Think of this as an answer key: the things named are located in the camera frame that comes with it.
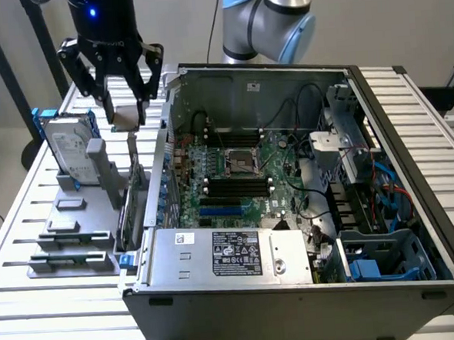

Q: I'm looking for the blue expansion slot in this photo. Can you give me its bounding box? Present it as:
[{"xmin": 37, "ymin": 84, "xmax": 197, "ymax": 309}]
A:
[{"xmin": 197, "ymin": 204, "xmax": 243, "ymax": 218}]

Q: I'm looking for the grey parts rack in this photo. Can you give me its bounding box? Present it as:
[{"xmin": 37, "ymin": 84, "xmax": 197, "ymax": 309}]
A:
[{"xmin": 18, "ymin": 131, "xmax": 158, "ymax": 282}]

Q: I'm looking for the red data wire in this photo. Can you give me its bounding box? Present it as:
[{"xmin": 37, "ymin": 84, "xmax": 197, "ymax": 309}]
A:
[{"xmin": 381, "ymin": 181, "xmax": 416, "ymax": 231}]

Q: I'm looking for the green motherboard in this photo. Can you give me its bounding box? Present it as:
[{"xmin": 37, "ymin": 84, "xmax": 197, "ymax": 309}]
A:
[{"xmin": 165, "ymin": 124, "xmax": 335, "ymax": 266}]

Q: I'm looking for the silver power supply unit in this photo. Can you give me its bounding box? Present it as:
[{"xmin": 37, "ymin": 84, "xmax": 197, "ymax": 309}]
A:
[{"xmin": 142, "ymin": 218, "xmax": 316, "ymax": 296}]

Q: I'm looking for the black bracket with aluminium profile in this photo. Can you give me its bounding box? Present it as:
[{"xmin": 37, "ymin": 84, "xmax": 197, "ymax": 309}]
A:
[{"xmin": 416, "ymin": 65, "xmax": 454, "ymax": 131}]

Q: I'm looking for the blue case latch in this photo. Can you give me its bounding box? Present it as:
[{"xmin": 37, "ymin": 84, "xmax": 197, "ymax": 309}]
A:
[{"xmin": 117, "ymin": 251, "xmax": 137, "ymax": 271}]

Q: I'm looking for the hard disk in blue carrier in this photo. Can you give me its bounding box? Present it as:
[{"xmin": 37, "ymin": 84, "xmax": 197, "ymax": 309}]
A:
[{"xmin": 32, "ymin": 103, "xmax": 105, "ymax": 191}]

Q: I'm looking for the blue data wire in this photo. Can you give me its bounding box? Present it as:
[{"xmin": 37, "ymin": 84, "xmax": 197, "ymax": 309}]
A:
[{"xmin": 369, "ymin": 157, "xmax": 409, "ymax": 234}]

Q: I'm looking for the metal disk bay cage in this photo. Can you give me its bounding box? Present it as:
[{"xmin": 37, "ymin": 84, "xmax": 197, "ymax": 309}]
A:
[{"xmin": 304, "ymin": 80, "xmax": 389, "ymax": 191}]

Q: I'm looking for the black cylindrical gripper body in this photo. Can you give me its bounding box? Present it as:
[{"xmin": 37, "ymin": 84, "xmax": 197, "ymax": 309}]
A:
[{"xmin": 65, "ymin": 0, "xmax": 148, "ymax": 79}]

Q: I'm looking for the open black PC case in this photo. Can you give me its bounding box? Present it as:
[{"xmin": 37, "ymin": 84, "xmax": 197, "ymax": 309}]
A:
[{"xmin": 104, "ymin": 45, "xmax": 454, "ymax": 340}]

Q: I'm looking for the black RAM slot bank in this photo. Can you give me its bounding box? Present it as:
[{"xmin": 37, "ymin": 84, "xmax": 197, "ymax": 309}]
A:
[
  {"xmin": 202, "ymin": 173, "xmax": 276, "ymax": 202},
  {"xmin": 207, "ymin": 126, "xmax": 265, "ymax": 149}
]

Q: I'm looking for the graphics card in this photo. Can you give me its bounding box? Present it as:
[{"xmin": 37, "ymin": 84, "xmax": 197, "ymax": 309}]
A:
[{"xmin": 108, "ymin": 130, "xmax": 149, "ymax": 252}]

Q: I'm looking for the grey drive cage blue clip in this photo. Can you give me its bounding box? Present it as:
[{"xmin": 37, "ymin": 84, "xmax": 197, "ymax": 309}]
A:
[{"xmin": 335, "ymin": 223, "xmax": 438, "ymax": 288}]

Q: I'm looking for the black looped wire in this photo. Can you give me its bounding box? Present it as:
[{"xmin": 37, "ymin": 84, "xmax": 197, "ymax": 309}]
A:
[{"xmin": 264, "ymin": 82, "xmax": 329, "ymax": 135}]

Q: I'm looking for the black expansion slot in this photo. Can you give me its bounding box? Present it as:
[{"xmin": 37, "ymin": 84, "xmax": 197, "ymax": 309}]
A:
[{"xmin": 198, "ymin": 194, "xmax": 242, "ymax": 208}]

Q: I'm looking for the black stand with round base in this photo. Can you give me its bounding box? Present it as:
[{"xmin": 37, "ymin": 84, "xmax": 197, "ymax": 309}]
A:
[{"xmin": 11, "ymin": 0, "xmax": 82, "ymax": 168}]

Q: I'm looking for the CPU socket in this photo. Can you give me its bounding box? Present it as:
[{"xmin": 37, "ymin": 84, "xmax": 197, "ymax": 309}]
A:
[{"xmin": 219, "ymin": 145, "xmax": 270, "ymax": 179}]

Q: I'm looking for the thin grey cable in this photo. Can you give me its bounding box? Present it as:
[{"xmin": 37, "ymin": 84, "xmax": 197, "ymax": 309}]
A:
[{"xmin": 202, "ymin": 0, "xmax": 227, "ymax": 62}]

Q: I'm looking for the square CPU chip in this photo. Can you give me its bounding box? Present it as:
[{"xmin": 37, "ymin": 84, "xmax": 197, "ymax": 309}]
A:
[{"xmin": 109, "ymin": 104, "xmax": 142, "ymax": 134}]

